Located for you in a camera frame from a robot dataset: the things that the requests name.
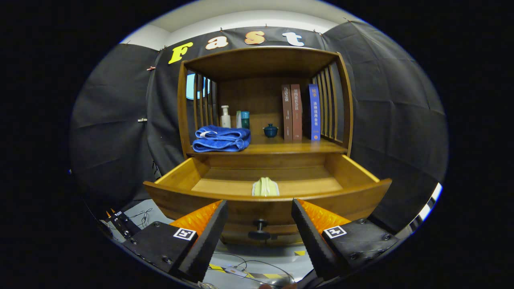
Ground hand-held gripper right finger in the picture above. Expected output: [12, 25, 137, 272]
[291, 198, 400, 280]

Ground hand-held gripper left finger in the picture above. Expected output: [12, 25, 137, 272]
[122, 199, 229, 283]

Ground wooden drawer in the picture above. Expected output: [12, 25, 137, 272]
[143, 153, 393, 246]

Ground green handled scrub sponge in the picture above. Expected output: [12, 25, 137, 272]
[252, 177, 280, 197]

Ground wooden countertop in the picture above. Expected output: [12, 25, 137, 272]
[186, 134, 348, 157]

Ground wooden cabinet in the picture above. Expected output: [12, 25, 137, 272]
[177, 45, 354, 161]

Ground black yellow striped floor tape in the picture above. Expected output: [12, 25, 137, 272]
[209, 263, 284, 280]

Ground black box with orange plugs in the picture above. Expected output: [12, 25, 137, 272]
[105, 209, 141, 239]

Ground blue folded towel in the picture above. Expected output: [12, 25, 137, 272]
[192, 125, 251, 153]

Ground blue book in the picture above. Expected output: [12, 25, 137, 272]
[308, 83, 322, 142]

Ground reddish brown book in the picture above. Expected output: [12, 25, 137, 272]
[290, 83, 303, 141]

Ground dark brown book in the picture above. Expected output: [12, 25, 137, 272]
[281, 84, 294, 141]

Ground thin floor cables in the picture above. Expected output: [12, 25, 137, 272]
[209, 252, 294, 283]

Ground tangled thin cables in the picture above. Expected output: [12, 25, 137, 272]
[128, 208, 153, 227]

